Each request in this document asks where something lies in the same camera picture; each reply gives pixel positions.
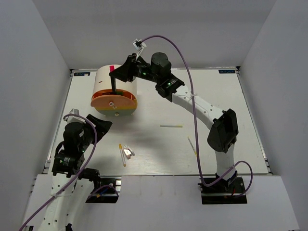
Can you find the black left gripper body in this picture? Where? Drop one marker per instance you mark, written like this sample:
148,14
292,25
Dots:
90,136

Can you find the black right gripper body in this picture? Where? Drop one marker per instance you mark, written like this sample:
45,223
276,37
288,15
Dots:
144,71

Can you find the pink highlighter marker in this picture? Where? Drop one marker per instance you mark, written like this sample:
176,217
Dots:
112,79

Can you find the white pen yellow cap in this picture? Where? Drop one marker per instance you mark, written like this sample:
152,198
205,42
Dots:
171,126

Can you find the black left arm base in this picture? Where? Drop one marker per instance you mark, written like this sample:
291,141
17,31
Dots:
107,192

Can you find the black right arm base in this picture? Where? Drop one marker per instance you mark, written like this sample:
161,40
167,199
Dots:
219,195

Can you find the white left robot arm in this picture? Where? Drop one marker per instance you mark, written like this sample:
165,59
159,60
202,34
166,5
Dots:
72,181

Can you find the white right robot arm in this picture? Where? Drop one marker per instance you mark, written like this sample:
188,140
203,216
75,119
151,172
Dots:
222,125

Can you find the beige orange round organizer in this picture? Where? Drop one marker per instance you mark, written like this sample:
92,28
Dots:
121,103

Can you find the pink silver binder clip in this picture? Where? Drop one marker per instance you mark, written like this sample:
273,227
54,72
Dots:
129,153

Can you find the blue label sticker left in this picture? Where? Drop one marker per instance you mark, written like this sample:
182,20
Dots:
81,74

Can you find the blue label sticker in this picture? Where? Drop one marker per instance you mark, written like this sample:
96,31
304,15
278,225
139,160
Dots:
81,74
226,71

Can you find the blue label sticker right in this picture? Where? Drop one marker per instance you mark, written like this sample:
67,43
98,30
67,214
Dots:
226,71

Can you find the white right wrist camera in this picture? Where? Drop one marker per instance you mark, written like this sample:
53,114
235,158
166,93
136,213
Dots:
139,45

